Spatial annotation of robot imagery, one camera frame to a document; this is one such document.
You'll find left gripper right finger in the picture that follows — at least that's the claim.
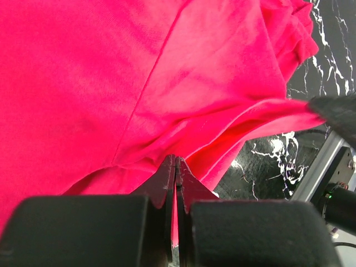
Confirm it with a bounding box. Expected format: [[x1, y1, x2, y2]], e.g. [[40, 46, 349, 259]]
[[175, 157, 341, 266]]

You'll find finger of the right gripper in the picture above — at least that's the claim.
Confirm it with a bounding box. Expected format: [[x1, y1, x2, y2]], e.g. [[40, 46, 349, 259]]
[[308, 94, 355, 145]]

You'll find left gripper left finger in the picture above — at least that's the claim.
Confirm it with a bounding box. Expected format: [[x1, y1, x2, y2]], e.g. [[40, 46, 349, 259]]
[[1, 155, 176, 266]]

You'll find pink t shirt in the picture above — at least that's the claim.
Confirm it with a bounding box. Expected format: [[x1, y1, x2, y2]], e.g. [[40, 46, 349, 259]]
[[1, 1, 322, 226]]

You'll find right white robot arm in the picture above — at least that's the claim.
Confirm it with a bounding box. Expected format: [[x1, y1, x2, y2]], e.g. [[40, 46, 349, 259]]
[[291, 95, 355, 235]]

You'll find black marbled table mat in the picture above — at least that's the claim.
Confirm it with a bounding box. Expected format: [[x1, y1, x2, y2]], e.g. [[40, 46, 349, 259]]
[[214, 1, 355, 200]]

